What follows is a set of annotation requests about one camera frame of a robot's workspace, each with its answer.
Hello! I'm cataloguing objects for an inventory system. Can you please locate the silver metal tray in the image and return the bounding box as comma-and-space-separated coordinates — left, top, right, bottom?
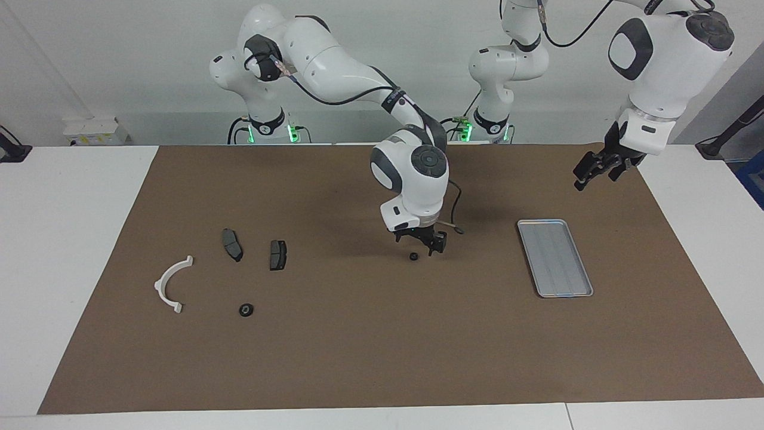
517, 219, 594, 298

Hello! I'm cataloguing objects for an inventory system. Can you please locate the black stand with pole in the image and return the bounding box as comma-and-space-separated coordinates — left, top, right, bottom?
695, 94, 764, 161

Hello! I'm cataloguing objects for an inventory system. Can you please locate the brown table mat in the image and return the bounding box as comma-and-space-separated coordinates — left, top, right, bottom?
37, 143, 764, 415

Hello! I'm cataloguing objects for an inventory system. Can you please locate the blue crate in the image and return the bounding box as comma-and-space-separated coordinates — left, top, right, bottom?
735, 149, 764, 210

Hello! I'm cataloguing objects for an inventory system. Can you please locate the large dark grey brake pad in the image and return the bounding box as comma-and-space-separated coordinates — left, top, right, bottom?
221, 228, 244, 263

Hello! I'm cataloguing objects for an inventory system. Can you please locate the white power box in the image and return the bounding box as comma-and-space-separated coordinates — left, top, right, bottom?
63, 116, 130, 147

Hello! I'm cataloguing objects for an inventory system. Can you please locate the black stand clamp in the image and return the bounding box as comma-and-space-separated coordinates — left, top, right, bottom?
0, 124, 33, 163

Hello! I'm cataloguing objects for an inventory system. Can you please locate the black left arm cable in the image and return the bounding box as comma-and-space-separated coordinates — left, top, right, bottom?
537, 0, 717, 48

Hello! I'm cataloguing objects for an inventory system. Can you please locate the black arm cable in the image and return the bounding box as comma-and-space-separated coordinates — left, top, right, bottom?
257, 51, 467, 235
537, 0, 717, 48

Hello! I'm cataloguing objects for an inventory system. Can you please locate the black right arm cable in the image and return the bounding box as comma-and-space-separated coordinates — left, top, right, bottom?
257, 51, 467, 235

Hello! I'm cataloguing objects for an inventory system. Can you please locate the white half-ring bracket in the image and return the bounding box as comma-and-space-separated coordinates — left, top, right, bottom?
153, 255, 195, 314

